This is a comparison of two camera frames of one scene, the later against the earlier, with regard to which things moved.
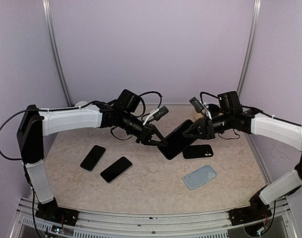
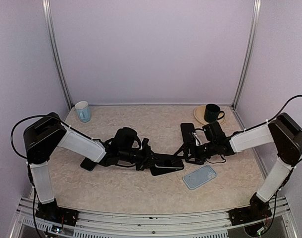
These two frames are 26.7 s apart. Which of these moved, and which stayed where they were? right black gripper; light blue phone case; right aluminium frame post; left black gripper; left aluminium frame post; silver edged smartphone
Moved: silver edged smartphone; right black gripper; left black gripper
Stayed: left aluminium frame post; right aluminium frame post; light blue phone case
